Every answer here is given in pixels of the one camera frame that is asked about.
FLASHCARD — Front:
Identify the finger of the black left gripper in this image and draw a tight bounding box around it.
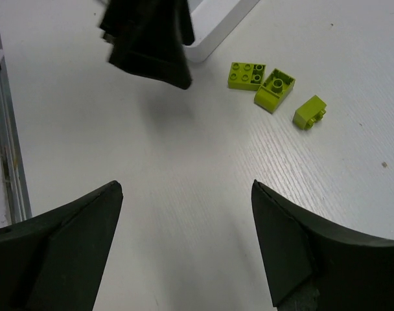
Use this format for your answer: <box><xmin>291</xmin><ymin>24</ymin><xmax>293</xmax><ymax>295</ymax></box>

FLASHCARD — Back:
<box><xmin>99</xmin><ymin>0</ymin><xmax>195</xmax><ymax>89</ymax></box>

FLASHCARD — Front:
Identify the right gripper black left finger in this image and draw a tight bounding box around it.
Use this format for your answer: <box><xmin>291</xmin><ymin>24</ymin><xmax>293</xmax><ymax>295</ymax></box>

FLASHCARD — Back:
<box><xmin>0</xmin><ymin>181</ymin><xmax>123</xmax><ymax>310</ymax></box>

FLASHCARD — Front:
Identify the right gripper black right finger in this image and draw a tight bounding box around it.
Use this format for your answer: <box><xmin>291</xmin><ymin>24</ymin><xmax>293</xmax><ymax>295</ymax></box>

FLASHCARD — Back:
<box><xmin>251</xmin><ymin>181</ymin><xmax>394</xmax><ymax>310</ymax></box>

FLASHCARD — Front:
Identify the small lime lego brick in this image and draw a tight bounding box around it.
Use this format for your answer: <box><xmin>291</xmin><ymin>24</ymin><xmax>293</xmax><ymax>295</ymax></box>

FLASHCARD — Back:
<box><xmin>292</xmin><ymin>95</ymin><xmax>327</xmax><ymax>130</ymax></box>

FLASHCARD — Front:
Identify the white divided plastic tray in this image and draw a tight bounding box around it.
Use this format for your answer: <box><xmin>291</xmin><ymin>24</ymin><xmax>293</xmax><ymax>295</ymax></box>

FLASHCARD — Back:
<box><xmin>185</xmin><ymin>0</ymin><xmax>259</xmax><ymax>63</ymax></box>

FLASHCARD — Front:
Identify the aluminium rail frame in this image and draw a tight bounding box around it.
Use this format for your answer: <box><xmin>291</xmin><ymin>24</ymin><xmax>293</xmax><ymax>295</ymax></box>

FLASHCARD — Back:
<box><xmin>0</xmin><ymin>33</ymin><xmax>32</xmax><ymax>224</ymax></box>

